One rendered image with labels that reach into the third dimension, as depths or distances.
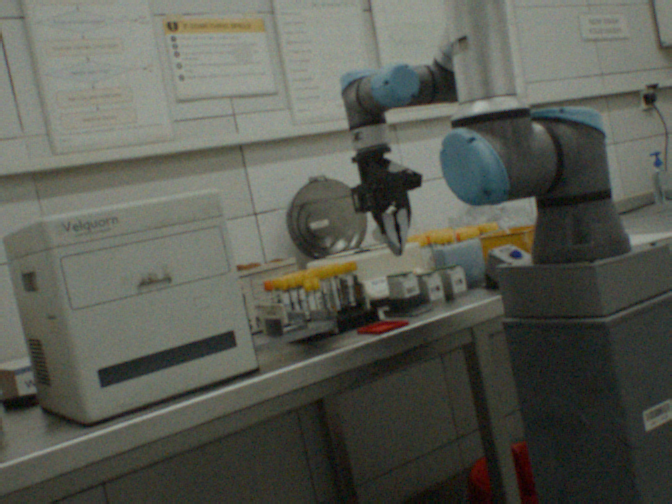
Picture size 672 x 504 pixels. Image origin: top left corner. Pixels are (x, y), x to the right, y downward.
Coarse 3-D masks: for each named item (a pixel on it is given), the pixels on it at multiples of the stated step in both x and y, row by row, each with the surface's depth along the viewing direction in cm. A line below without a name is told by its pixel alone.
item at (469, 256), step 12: (444, 252) 162; (456, 252) 164; (468, 252) 165; (480, 252) 167; (444, 264) 163; (468, 264) 165; (480, 264) 166; (468, 276) 165; (480, 276) 166; (468, 288) 163
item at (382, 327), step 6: (378, 324) 140; (384, 324) 141; (390, 324) 139; (396, 324) 134; (402, 324) 135; (408, 324) 136; (360, 330) 136; (366, 330) 135; (372, 330) 133; (378, 330) 132; (384, 330) 132; (390, 330) 133
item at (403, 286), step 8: (392, 280) 148; (400, 280) 146; (408, 280) 147; (416, 280) 148; (392, 288) 149; (400, 288) 147; (408, 288) 147; (416, 288) 148; (392, 296) 149; (400, 296) 147
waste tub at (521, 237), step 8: (496, 232) 179; (504, 232) 180; (512, 232) 168; (520, 232) 165; (528, 232) 166; (480, 240) 175; (488, 240) 173; (496, 240) 171; (504, 240) 169; (512, 240) 168; (520, 240) 166; (528, 240) 165; (488, 248) 173; (520, 248) 166; (528, 248) 165
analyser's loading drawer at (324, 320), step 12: (288, 312) 133; (300, 312) 130; (312, 312) 136; (324, 312) 133; (276, 324) 128; (288, 324) 133; (300, 324) 128; (312, 324) 133; (324, 324) 130; (336, 324) 132; (264, 336) 131; (276, 336) 128; (288, 336) 126; (300, 336) 128; (264, 348) 124
